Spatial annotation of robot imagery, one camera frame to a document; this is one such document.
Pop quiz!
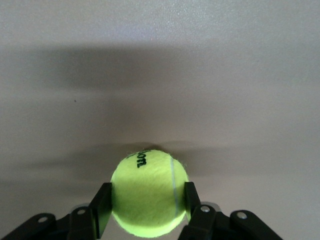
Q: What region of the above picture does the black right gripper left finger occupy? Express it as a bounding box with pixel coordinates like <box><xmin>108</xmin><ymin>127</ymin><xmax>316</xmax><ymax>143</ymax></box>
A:
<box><xmin>0</xmin><ymin>182</ymin><xmax>113</xmax><ymax>240</ymax></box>

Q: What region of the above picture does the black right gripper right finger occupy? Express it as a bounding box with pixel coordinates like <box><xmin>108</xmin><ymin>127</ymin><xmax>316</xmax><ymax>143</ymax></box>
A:
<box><xmin>178</xmin><ymin>181</ymin><xmax>285</xmax><ymax>240</ymax></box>

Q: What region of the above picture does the yellow tennis ball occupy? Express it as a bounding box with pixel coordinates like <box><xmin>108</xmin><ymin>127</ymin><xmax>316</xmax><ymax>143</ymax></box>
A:
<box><xmin>110</xmin><ymin>148</ymin><xmax>189</xmax><ymax>237</ymax></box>

